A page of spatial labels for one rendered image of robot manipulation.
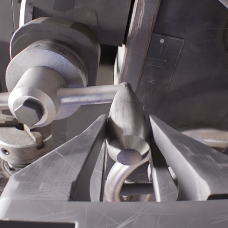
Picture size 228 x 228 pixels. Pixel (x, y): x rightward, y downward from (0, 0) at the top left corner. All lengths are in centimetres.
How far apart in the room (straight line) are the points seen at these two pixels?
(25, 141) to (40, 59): 62
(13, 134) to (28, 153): 9
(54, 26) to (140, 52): 9
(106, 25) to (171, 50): 8
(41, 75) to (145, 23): 12
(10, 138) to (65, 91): 66
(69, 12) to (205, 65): 16
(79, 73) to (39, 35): 5
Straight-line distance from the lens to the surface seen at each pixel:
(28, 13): 33
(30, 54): 18
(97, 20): 22
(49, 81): 16
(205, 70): 26
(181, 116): 28
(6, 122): 85
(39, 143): 79
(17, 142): 79
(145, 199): 57
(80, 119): 27
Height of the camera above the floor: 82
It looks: 5 degrees down
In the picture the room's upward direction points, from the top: 81 degrees counter-clockwise
